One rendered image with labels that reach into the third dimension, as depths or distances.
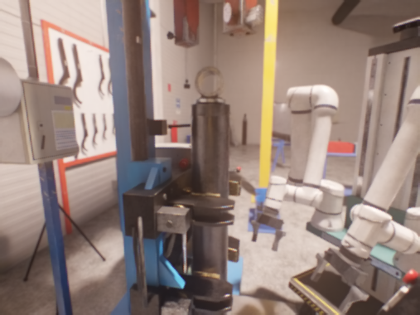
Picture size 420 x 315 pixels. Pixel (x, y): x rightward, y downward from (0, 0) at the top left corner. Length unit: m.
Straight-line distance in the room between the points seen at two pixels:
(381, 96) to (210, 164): 1.03
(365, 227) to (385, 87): 0.90
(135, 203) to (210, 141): 0.46
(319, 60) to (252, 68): 3.11
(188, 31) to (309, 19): 11.66
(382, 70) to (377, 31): 11.91
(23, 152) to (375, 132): 1.84
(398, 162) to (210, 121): 0.79
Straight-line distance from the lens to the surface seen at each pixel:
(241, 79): 12.09
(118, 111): 1.36
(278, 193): 1.18
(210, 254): 1.35
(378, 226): 0.94
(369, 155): 1.57
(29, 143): 1.35
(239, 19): 1.11
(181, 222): 0.99
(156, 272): 1.20
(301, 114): 1.42
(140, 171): 1.16
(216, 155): 1.14
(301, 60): 12.37
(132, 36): 1.23
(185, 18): 1.40
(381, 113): 1.59
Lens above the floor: 1.40
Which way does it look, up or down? 10 degrees down
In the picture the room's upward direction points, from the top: straight up
